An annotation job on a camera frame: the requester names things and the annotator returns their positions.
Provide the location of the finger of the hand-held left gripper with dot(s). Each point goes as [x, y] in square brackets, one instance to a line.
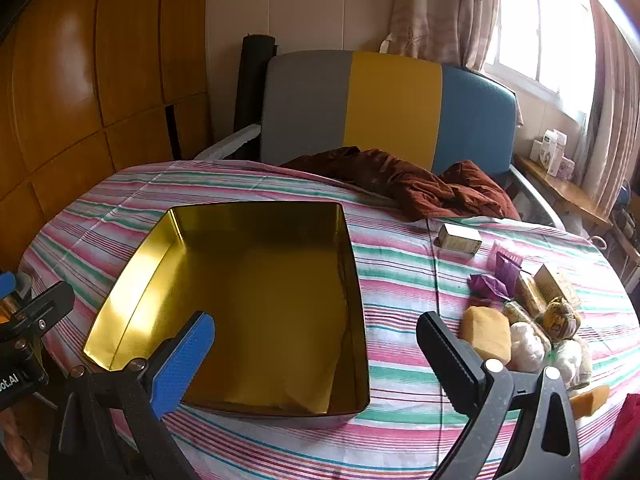
[7, 286]
[47, 305]

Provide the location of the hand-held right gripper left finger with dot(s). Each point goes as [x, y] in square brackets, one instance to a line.
[182, 367]

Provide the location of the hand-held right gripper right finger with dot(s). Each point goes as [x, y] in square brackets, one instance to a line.
[450, 355]

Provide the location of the yellow sponge cake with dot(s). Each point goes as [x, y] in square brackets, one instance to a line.
[485, 334]

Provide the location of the gold tin box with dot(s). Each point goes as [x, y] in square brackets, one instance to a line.
[265, 310]

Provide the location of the person's left forearm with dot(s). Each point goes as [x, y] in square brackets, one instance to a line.
[10, 440]

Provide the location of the yellow cake packet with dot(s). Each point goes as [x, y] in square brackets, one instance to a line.
[530, 294]

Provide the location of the dark yellow snack packet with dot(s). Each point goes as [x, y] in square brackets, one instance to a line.
[560, 316]

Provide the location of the small gold carton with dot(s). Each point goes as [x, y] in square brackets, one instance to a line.
[457, 238]

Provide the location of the orange cake piece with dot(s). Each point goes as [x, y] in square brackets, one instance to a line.
[590, 400]

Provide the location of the brown blanket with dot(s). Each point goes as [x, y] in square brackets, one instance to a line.
[425, 185]

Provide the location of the red blanket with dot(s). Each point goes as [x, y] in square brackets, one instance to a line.
[617, 442]

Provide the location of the wooden desk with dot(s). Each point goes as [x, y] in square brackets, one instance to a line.
[560, 191]

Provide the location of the wooden wardrobe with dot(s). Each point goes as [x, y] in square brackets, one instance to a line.
[90, 95]

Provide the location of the cluttered shelf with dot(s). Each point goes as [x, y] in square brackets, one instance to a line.
[626, 230]

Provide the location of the small white box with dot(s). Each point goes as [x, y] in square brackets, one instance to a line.
[537, 150]

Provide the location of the tall white box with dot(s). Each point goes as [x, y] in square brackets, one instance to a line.
[555, 152]

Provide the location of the grey yellow blue chair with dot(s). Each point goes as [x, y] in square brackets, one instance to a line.
[390, 105]

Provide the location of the black rolled mat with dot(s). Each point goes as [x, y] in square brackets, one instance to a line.
[252, 85]

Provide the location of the beige patterned curtain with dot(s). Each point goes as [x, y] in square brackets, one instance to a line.
[610, 110]
[440, 10]

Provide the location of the window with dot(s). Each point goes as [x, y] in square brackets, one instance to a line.
[542, 30]

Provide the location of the grey bed rail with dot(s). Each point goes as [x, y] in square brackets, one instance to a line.
[537, 197]

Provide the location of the white bed rail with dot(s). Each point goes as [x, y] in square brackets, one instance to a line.
[230, 142]

